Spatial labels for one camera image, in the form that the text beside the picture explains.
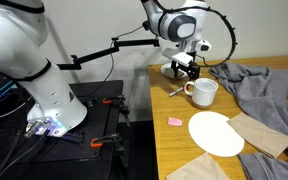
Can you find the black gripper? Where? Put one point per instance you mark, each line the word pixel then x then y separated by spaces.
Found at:
pixel 193 70

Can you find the red capped marker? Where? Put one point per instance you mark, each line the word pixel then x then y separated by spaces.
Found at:
pixel 176 91

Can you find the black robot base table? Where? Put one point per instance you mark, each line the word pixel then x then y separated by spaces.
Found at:
pixel 69 157

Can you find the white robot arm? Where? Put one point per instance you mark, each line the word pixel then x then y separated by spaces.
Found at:
pixel 23 29

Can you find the white ceramic mug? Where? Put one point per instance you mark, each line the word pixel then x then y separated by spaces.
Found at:
pixel 202 92

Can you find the small white saucer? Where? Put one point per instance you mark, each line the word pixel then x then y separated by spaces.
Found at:
pixel 168 72

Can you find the pink packet on table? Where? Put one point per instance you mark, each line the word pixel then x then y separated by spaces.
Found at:
pixel 174 122

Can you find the large white plate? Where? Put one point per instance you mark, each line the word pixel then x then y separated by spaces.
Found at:
pixel 211 132

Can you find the orange clamp upper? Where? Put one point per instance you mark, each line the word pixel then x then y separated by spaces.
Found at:
pixel 110 100

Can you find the orange clamp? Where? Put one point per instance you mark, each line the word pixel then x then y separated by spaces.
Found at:
pixel 98 142
pixel 110 100

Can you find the grey sweatshirt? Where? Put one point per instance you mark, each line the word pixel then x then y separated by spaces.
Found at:
pixel 262 93

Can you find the beige napkin front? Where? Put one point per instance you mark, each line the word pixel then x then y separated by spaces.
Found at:
pixel 203 167

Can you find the beige napkin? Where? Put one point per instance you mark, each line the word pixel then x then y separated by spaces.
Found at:
pixel 203 167
pixel 268 141

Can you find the beige napkin right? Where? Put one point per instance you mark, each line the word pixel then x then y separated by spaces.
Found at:
pixel 268 141

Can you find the orange clamp lower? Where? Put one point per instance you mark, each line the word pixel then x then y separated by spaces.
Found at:
pixel 98 142

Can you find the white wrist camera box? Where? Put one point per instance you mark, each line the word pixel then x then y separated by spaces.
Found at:
pixel 178 56

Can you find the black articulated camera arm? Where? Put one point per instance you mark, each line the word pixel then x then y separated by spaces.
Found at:
pixel 78 61

